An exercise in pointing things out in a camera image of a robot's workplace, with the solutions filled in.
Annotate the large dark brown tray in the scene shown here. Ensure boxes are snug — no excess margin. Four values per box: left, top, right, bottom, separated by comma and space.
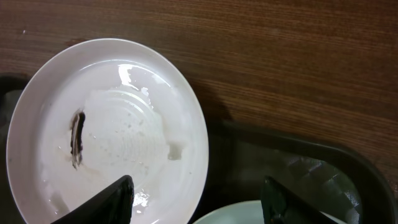
0, 73, 398, 224

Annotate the white plate with dark smear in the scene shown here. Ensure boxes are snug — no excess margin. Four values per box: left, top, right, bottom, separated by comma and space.
6, 39, 209, 223

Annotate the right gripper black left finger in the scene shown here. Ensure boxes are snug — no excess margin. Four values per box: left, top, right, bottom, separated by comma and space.
52, 175, 134, 224

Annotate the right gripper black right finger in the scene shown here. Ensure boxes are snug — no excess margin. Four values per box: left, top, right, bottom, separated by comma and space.
260, 176, 337, 224

